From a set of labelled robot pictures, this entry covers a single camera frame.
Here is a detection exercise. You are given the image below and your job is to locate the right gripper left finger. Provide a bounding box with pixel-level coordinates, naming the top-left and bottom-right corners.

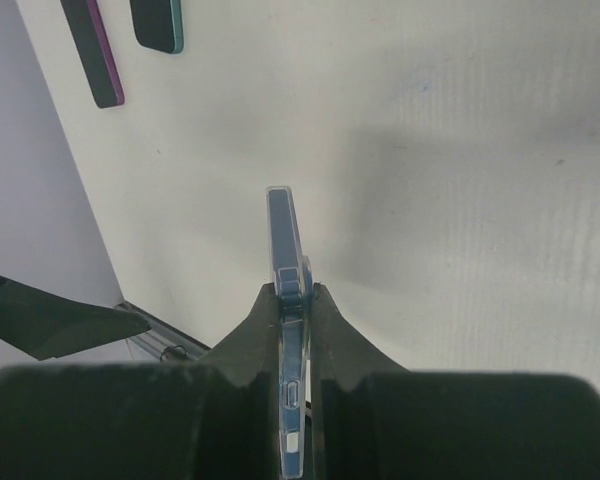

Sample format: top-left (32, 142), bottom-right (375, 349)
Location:
top-left (0, 284), bottom-right (280, 479)

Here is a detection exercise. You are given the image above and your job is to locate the black phone clear case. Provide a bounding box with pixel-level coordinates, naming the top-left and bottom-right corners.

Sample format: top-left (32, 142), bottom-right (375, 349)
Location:
top-left (266, 186), bottom-right (312, 479)

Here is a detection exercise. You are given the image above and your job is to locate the phone from beige case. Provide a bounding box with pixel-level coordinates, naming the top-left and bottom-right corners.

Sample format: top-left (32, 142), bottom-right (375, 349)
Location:
top-left (129, 0), bottom-right (184, 55)

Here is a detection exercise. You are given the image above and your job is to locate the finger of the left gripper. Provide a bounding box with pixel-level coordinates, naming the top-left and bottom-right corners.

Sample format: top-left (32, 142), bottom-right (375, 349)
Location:
top-left (0, 275), bottom-right (151, 360)

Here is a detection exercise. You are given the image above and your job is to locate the left aluminium frame post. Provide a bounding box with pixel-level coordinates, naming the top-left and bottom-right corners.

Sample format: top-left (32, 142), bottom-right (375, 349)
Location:
top-left (115, 301), bottom-right (211, 362)

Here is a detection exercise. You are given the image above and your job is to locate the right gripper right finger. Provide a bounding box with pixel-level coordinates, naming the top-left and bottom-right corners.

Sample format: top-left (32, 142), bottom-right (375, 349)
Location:
top-left (310, 285), bottom-right (600, 479)

